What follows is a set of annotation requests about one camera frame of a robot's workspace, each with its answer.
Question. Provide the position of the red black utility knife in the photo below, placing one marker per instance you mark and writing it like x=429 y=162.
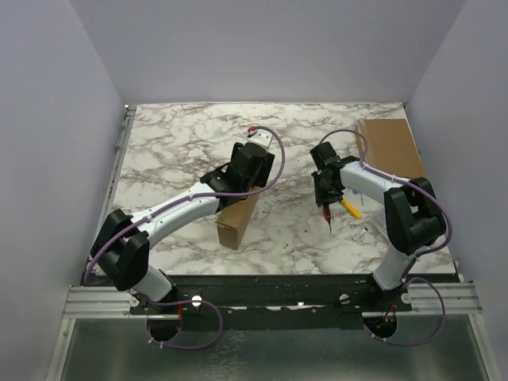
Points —
x=327 y=215

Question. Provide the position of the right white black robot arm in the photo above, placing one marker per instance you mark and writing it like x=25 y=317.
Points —
x=413 y=219

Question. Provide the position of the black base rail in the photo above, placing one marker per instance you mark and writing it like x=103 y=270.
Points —
x=249 y=302

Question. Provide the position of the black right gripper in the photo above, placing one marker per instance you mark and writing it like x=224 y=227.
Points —
x=325 y=197

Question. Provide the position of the small silver metal piece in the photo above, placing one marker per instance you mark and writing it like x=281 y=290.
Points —
x=359 y=234

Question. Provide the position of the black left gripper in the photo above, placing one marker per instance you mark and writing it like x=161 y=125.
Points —
x=262 y=175

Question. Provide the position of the aluminium extrusion frame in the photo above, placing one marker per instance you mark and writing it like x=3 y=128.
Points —
x=169 y=147

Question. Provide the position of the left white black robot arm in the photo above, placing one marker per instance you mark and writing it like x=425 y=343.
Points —
x=121 y=248

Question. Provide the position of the brown cardboard express box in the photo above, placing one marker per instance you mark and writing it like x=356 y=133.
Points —
x=233 y=220

